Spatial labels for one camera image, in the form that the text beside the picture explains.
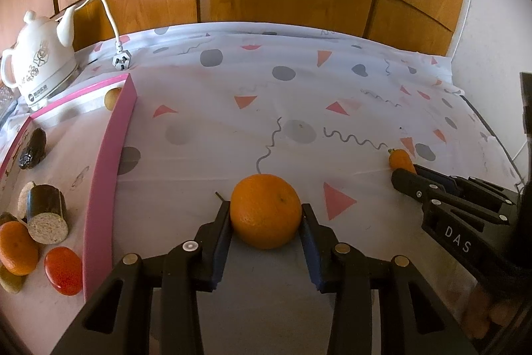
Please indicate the orange mandarin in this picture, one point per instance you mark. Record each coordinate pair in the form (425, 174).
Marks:
(19, 251)
(265, 211)

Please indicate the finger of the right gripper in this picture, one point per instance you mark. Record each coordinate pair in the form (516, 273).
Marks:
(471, 189)
(421, 190)

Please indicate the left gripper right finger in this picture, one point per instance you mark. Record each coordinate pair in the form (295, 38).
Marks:
(380, 307)

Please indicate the person's right hand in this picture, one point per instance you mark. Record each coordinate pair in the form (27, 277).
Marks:
(483, 310)

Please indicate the red tomato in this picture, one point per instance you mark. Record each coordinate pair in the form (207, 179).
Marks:
(63, 268)

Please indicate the pink shallow tray box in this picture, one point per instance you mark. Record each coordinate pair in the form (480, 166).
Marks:
(83, 151)

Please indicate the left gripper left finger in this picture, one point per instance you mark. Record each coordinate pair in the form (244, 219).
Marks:
(117, 318)

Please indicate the silver tissue box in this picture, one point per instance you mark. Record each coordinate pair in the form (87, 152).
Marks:
(8, 103)

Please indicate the small longan fruit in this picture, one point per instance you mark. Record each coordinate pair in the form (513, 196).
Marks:
(11, 283)
(111, 97)

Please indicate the small orange carrot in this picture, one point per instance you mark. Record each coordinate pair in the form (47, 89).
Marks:
(400, 159)

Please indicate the white ceramic electric kettle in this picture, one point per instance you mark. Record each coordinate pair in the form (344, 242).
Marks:
(42, 58)

